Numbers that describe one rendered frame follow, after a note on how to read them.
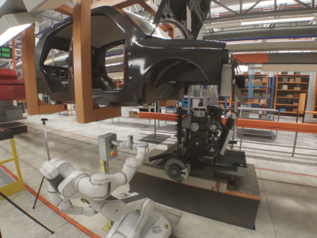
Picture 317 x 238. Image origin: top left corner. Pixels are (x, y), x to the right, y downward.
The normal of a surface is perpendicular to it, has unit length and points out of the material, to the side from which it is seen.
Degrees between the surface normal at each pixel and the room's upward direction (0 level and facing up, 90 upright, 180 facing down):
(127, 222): 26
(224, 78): 102
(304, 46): 90
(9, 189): 90
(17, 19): 90
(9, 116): 90
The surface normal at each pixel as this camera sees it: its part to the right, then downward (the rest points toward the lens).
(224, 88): -0.45, 0.33
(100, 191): 0.59, 0.06
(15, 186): 0.89, 0.07
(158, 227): 0.00, -0.99
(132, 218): -0.24, -0.83
